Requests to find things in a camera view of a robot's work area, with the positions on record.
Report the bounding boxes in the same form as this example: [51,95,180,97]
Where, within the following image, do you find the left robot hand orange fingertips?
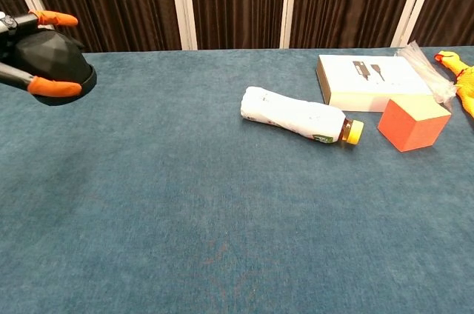
[0,9,83,98]

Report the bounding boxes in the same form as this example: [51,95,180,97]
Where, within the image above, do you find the black faceted dice cup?
[13,28,93,87]

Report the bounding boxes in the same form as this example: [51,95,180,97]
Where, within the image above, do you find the blue table cloth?
[0,45,474,314]

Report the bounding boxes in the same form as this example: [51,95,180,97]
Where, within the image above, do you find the white-wrapped bottle yellow cap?
[240,86,365,145]

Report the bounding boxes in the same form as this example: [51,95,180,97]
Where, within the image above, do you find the white flat cardboard box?
[316,54,435,113]

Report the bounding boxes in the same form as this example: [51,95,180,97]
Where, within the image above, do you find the orange cube block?
[377,96,453,153]

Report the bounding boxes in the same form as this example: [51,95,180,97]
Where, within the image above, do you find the clear plastic bag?
[395,40,458,110]

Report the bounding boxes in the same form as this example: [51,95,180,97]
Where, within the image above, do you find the yellow rubber chicken toy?
[433,50,474,119]

